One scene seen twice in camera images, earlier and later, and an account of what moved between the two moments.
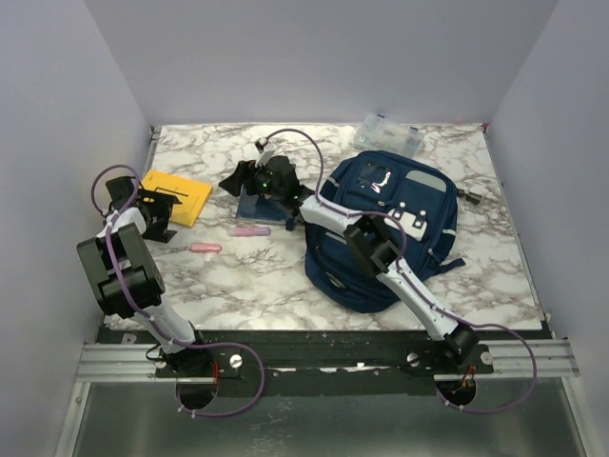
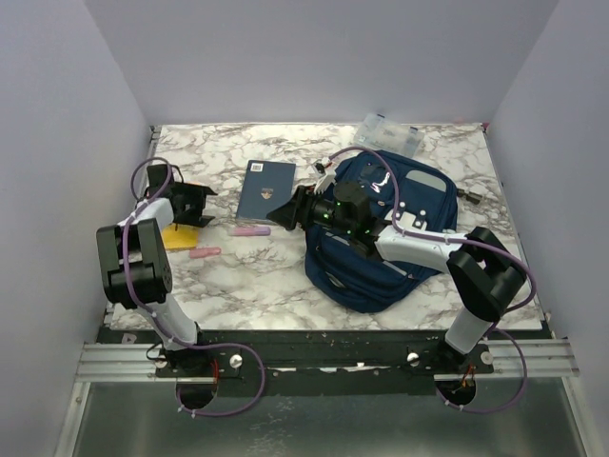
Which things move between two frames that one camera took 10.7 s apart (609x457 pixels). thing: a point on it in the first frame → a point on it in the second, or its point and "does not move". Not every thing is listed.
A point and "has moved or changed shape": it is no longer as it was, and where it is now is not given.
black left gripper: (164, 203) → (198, 194)
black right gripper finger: (243, 175) → (293, 211)
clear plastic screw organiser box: (378, 133) does not move
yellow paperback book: (197, 194) has moved or changed shape
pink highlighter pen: (249, 231) does not move
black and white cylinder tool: (469, 196) does not move
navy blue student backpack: (418, 206) does not move
